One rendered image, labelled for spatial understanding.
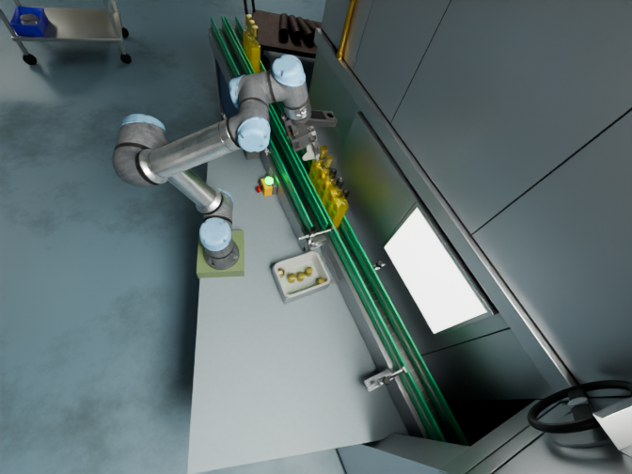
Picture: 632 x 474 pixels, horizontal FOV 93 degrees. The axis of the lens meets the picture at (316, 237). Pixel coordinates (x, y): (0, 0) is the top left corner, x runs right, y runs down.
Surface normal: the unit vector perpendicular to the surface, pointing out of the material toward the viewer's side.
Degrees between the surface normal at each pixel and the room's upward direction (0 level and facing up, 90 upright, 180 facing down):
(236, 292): 0
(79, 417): 0
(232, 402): 0
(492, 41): 90
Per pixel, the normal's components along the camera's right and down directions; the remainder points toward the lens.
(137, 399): 0.18, -0.49
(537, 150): -0.90, 0.27
